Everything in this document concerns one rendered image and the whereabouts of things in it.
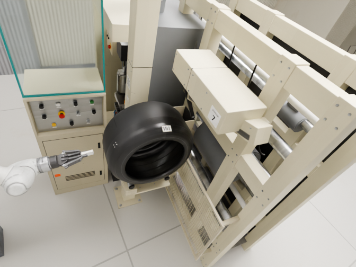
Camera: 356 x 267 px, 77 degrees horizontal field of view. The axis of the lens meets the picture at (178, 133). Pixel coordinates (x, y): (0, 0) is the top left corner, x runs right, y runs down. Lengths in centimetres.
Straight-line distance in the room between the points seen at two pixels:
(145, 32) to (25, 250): 212
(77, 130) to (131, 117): 82
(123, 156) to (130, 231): 132
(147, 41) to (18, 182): 97
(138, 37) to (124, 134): 55
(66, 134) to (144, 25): 116
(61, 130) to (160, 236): 141
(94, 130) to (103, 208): 94
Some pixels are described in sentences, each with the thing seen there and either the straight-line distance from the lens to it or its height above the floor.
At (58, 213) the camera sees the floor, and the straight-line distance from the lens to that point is 269.
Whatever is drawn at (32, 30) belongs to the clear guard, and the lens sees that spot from 164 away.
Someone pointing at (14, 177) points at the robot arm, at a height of 134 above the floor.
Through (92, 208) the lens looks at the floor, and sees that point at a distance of 266.
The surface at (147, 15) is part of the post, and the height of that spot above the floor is 196.
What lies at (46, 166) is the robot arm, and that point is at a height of 123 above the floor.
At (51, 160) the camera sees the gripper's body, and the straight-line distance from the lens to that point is 146.
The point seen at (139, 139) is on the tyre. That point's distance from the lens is 129.
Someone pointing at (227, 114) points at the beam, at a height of 177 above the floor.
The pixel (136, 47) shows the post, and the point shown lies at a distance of 139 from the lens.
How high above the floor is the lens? 236
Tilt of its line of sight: 43 degrees down
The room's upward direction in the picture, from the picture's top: 16 degrees clockwise
